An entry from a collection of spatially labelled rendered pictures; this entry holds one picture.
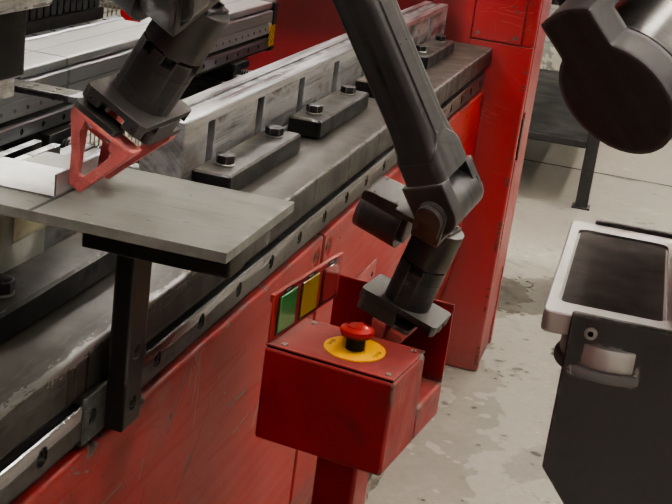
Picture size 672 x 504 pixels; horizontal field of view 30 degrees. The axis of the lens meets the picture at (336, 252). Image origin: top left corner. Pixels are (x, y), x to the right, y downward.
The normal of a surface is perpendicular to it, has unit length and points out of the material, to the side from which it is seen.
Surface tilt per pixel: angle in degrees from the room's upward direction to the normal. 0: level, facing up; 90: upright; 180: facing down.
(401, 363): 0
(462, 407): 0
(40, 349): 0
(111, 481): 90
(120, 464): 90
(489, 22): 90
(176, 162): 90
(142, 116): 28
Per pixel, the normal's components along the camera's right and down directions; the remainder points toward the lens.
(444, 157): 0.74, -0.04
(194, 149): 0.95, 0.20
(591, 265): 0.12, -0.94
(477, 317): -0.28, 0.27
